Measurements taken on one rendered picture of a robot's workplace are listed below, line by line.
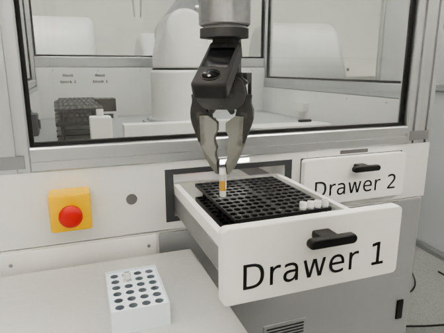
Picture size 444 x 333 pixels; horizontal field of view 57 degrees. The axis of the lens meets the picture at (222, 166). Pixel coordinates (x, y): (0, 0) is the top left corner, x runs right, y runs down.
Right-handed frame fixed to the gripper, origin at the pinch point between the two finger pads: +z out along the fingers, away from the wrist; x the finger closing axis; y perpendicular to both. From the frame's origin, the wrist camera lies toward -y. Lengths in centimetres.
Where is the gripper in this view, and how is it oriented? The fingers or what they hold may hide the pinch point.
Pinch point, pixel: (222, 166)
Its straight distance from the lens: 61.8
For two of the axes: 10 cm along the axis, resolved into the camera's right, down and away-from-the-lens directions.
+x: -9.8, -0.4, 1.8
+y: 1.9, -2.3, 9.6
